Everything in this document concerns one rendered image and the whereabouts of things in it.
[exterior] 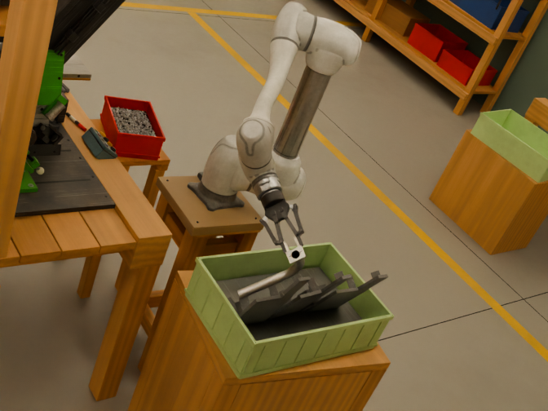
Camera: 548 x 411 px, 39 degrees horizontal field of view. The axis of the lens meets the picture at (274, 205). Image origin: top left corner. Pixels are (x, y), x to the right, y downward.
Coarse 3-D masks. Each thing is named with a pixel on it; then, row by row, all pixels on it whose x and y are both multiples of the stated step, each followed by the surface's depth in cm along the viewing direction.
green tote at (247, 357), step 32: (224, 256) 271; (256, 256) 280; (320, 256) 302; (192, 288) 268; (224, 320) 253; (384, 320) 274; (224, 352) 253; (256, 352) 243; (288, 352) 254; (320, 352) 266; (352, 352) 278
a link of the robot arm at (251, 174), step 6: (240, 162) 251; (270, 162) 246; (246, 168) 246; (252, 168) 244; (258, 168) 244; (264, 168) 246; (270, 168) 248; (246, 174) 249; (252, 174) 247; (258, 174) 247; (264, 174) 247; (252, 180) 249
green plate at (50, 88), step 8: (48, 56) 283; (56, 56) 285; (48, 64) 285; (56, 64) 287; (48, 72) 286; (56, 72) 288; (48, 80) 287; (56, 80) 289; (40, 88) 286; (48, 88) 288; (56, 88) 290; (40, 96) 288; (48, 96) 289; (56, 96) 291; (40, 104) 289; (48, 104) 291
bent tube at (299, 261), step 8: (296, 248) 238; (288, 256) 238; (296, 256) 244; (304, 256) 237; (296, 264) 246; (280, 272) 251; (288, 272) 250; (296, 272) 249; (264, 280) 251; (272, 280) 250; (280, 280) 250; (248, 288) 250; (256, 288) 250; (264, 288) 251; (240, 296) 250
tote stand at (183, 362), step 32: (160, 320) 295; (192, 320) 270; (160, 352) 294; (192, 352) 269; (160, 384) 293; (192, 384) 268; (224, 384) 249; (256, 384) 256; (288, 384) 263; (320, 384) 272; (352, 384) 280
